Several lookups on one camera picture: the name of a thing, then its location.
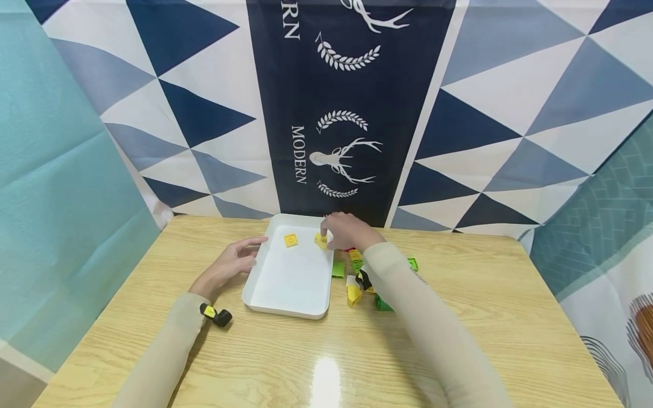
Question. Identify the person's right hand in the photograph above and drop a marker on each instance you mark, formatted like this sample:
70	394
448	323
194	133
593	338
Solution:
352	232

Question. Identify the person's left hand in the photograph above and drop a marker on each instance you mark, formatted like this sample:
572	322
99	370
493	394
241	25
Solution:
224	266

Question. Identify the person's left fingers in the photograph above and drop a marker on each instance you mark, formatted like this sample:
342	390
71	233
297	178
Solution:
250	243

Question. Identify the person's right fingers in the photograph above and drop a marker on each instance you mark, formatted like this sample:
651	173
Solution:
329	226

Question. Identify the yellow toy brick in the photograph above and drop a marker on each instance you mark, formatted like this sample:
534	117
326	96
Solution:
291	240
320	242

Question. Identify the person's left forearm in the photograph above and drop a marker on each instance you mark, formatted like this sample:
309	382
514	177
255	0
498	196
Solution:
163	357

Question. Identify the person's right forearm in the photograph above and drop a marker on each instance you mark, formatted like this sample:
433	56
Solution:
433	328

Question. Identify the white rectangular tray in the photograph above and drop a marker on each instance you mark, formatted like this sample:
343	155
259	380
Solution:
291	283

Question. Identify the pile of mixed toy bricks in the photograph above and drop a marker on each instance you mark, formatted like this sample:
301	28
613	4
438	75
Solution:
353	294

